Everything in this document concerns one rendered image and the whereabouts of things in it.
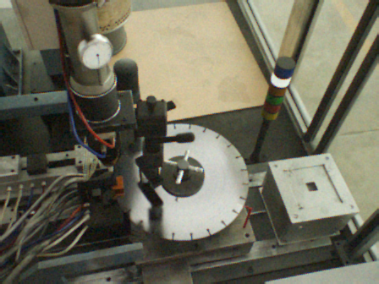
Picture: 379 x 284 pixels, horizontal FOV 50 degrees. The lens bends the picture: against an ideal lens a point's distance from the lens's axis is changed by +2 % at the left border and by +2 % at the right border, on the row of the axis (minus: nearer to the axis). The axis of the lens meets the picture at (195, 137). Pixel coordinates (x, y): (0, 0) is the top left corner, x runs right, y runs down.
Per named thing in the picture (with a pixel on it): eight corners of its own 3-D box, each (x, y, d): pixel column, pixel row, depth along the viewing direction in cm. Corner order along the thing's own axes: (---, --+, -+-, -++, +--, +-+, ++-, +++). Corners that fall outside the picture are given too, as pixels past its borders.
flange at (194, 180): (207, 193, 97) (208, 188, 95) (162, 198, 95) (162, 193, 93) (200, 155, 103) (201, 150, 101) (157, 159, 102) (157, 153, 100)
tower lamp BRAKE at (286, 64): (288, 64, 99) (291, 55, 97) (294, 77, 97) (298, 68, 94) (271, 66, 98) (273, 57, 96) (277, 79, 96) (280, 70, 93)
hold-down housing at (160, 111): (166, 152, 88) (166, 89, 72) (166, 171, 85) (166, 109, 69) (141, 153, 87) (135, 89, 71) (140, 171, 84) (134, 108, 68)
